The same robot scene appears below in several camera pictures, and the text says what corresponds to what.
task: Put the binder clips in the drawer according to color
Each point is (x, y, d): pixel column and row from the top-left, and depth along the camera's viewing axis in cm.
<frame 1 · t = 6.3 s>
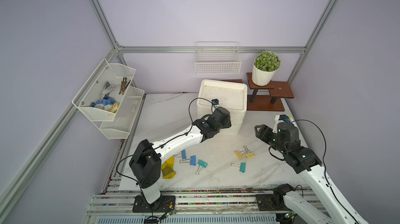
left hand: (224, 118, 82), fingers open
right hand: (259, 131, 76), fingers open
white plastic drawer unit: (231, 94, 90), point 25 cm above the table
brown wooden stepped stand: (277, 90, 107), point 15 cm above the table
wooden clothespins: (124, 85, 83), point 33 cm above the table
yellow binder clip left: (239, 154, 92), on the table
teal binder clip right: (241, 166, 86), on the table
teal binder clip middle: (202, 163, 88), on the table
blue binder clip right: (192, 160, 90), on the table

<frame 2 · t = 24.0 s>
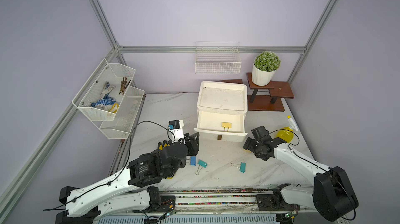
left hand: (193, 136, 64), fingers open
right hand: (251, 150, 88), fingers open
yellow binder clip left: (225, 124, 86), point 17 cm above the table
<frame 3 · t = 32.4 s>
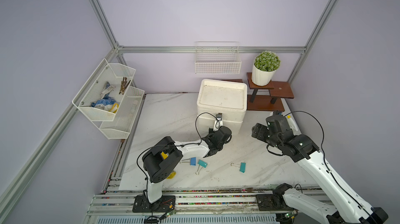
left hand: (219, 126, 90), fingers closed
right hand: (259, 133, 75), fingers open
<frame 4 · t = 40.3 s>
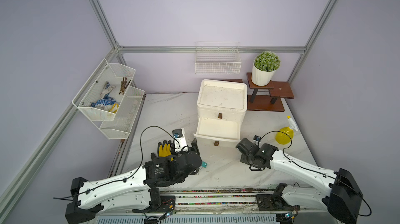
left hand: (190, 142, 69), fingers open
right hand: (247, 160, 82), fingers open
white lower drawer: (217, 136, 86), point 13 cm above the table
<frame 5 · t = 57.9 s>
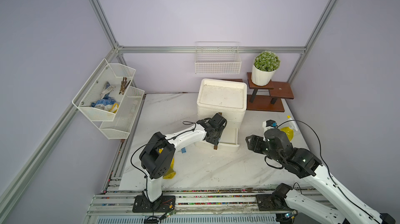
left hand: (222, 133, 89), fingers open
right hand: (252, 142, 73), fingers open
white bottom drawer: (227, 142, 92), point 4 cm above the table
